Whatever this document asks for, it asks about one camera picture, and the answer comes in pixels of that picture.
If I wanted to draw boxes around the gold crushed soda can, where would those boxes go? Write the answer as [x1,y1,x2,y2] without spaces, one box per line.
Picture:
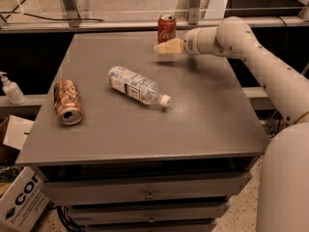
[54,79,84,126]

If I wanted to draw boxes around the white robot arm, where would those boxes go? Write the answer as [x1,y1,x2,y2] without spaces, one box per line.
[154,16,309,232]

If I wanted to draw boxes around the black cables under cabinet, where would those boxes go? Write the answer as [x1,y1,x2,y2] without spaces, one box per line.
[56,205,85,232]

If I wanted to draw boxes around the drawer metal handle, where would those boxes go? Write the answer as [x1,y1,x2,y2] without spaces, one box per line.
[145,189,155,200]
[148,215,156,223]

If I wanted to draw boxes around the red coke can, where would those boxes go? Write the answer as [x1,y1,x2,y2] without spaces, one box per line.
[157,14,176,44]

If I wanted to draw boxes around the grey drawer cabinet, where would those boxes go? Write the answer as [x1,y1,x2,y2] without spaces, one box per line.
[17,32,268,232]

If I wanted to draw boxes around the black cable on ledge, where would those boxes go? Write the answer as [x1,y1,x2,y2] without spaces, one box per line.
[0,12,105,23]

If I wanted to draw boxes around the white cardboard box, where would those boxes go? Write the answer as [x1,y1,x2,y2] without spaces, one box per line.
[0,115,49,232]

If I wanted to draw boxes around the clear plastic water bottle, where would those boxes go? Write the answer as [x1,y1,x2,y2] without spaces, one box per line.
[107,67,171,107]

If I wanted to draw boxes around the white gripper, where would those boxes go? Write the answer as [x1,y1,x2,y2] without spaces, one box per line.
[154,27,219,55]

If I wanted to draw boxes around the white pump dispenser bottle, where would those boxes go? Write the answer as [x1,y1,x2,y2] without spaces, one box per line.
[0,72,26,105]

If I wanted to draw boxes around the right metal bracket post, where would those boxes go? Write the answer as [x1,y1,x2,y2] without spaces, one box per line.
[188,0,201,25]

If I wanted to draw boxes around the left metal bracket post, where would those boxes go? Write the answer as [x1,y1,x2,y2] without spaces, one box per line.
[62,0,80,28]

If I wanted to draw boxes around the top drawer metal handle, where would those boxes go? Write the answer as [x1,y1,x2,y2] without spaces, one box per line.
[145,189,155,200]

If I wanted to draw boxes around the metal bracket post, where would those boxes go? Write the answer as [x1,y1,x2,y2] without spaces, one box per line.
[188,0,201,25]
[62,0,80,28]

